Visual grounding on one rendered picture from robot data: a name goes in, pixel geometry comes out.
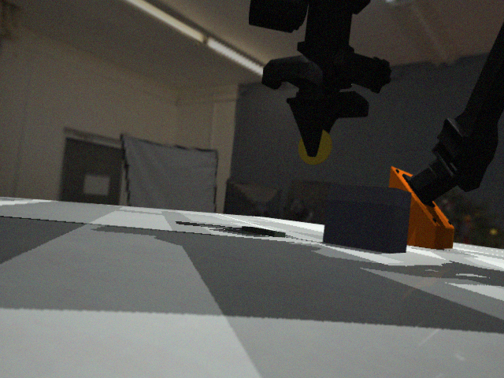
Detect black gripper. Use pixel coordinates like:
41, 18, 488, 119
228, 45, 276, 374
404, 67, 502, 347
261, 29, 369, 157

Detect gold coin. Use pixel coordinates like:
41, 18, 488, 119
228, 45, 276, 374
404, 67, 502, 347
298, 130, 332, 165

